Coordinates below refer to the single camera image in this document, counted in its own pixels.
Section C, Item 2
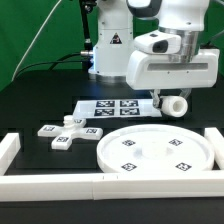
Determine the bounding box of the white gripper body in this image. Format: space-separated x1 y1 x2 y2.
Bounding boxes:
126 49 219 90

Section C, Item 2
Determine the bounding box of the white right fence bar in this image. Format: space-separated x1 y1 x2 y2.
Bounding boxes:
204 127 224 170

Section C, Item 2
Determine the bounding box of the white fence bar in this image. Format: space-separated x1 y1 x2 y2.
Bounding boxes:
204 127 224 170
0 133 21 176
0 171 224 202

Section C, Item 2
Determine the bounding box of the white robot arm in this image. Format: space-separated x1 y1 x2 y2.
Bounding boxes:
89 0 219 116

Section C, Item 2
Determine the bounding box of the white left fence bar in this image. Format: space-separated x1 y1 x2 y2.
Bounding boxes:
0 133 21 176

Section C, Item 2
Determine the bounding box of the white cross-shaped table base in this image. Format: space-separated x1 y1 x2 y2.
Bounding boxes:
37 115 103 150

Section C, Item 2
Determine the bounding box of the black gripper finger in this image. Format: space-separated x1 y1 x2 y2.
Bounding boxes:
180 89 191 99
150 89 162 110

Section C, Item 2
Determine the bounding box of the white marker tag board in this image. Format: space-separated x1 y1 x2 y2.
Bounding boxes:
73 99 161 119

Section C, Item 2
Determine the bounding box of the white cable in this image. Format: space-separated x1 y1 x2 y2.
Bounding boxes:
11 0 64 73

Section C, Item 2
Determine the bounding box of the white round table top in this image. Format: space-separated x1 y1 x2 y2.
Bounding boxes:
96 124 215 174

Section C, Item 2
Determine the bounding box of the white front fence bar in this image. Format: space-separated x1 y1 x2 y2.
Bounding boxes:
0 171 224 202

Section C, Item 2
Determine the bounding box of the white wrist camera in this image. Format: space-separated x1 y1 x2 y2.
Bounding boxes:
134 30 181 54

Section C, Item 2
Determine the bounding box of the black cable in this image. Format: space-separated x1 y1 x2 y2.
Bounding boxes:
11 53 94 83

